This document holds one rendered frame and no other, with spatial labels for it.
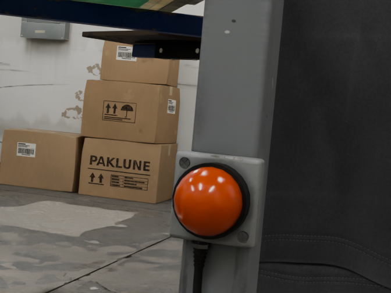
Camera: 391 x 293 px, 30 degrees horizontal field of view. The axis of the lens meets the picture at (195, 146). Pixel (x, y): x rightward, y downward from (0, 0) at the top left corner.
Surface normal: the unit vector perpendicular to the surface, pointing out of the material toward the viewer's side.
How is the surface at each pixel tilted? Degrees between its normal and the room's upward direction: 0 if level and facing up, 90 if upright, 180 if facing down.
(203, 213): 100
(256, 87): 90
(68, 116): 90
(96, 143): 89
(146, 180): 90
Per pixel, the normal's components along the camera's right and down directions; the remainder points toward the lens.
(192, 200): -0.42, -0.16
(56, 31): -0.29, 0.03
